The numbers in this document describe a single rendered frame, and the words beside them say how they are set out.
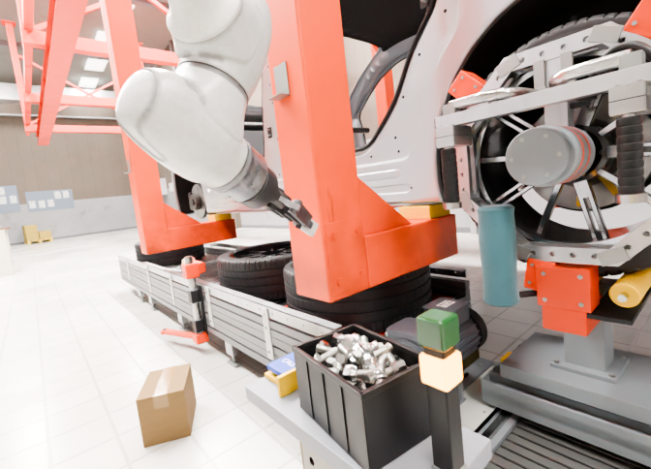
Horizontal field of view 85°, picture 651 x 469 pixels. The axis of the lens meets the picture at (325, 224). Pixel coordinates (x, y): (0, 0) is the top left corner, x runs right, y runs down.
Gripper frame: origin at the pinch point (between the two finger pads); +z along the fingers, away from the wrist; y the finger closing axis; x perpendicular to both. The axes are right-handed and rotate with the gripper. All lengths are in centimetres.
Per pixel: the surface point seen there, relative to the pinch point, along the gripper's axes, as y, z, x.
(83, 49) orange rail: -586, 128, 146
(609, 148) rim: 47, 36, 51
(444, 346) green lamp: 35.6, -13.4, -10.2
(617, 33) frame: 40, 14, 65
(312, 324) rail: -14, 49, -23
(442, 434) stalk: 38.3, -6.7, -20.2
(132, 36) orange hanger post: -224, 38, 84
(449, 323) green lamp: 35.2, -13.7, -7.4
